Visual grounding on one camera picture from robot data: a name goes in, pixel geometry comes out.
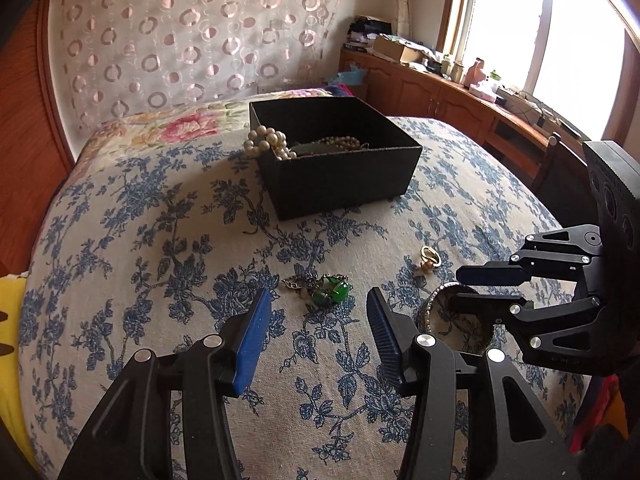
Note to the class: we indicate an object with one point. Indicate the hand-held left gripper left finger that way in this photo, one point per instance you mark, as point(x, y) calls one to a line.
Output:
point(252, 340)

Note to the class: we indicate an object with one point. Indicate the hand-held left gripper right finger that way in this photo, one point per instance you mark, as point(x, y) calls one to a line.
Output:
point(387, 340)

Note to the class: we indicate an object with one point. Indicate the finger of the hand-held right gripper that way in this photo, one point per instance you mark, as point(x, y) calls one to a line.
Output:
point(480, 307)
point(490, 275)

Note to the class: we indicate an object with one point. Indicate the rhinestone bangle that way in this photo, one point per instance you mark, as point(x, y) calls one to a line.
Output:
point(430, 310)

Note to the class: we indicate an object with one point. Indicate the dark metal pendant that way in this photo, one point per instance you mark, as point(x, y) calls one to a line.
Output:
point(296, 283)

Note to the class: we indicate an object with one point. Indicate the black square box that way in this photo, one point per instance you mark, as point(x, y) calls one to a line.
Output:
point(340, 185)

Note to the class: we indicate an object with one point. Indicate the dark green jewelry piece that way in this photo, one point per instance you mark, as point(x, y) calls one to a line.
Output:
point(305, 149)

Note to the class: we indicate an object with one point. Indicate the dark wooden chair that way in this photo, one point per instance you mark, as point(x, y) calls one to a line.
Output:
point(555, 180)

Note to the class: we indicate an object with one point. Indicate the blue floral blanket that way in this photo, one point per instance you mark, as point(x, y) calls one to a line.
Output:
point(175, 240)

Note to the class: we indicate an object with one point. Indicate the red cloth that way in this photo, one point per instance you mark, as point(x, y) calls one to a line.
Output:
point(597, 410)

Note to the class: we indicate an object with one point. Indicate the white power strip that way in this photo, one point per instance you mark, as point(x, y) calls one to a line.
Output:
point(525, 102)

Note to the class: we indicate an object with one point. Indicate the tissue box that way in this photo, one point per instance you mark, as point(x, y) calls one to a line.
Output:
point(484, 91)

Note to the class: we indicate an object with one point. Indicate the wooden cabinet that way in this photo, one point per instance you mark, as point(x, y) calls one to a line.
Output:
point(425, 95)

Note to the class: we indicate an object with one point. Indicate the small green plant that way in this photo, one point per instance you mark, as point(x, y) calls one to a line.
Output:
point(494, 76)

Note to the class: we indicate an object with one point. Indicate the pink figurine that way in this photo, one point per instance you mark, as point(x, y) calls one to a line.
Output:
point(475, 71)

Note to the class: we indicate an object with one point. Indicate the small dark jar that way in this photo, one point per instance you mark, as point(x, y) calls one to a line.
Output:
point(446, 65)

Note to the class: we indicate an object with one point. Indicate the pink floral bed sheet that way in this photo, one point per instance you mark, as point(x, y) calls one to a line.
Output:
point(185, 125)

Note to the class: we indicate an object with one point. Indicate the wooden framed window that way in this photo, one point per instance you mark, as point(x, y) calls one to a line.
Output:
point(525, 25)

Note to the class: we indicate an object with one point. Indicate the navy and red blanket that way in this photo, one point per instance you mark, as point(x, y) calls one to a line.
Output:
point(337, 91)

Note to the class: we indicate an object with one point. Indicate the yellow plush toy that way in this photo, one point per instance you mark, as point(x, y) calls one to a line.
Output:
point(12, 335)

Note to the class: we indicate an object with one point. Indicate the light blue cloth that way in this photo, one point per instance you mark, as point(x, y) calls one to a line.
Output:
point(347, 76)

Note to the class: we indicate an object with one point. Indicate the cardboard box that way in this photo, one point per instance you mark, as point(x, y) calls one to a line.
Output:
point(395, 49)

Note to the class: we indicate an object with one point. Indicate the dark clutter pile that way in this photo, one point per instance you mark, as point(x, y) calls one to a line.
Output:
point(367, 32)

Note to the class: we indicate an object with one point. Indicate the circle patterned wall cloth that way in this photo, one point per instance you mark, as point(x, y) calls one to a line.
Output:
point(190, 35)

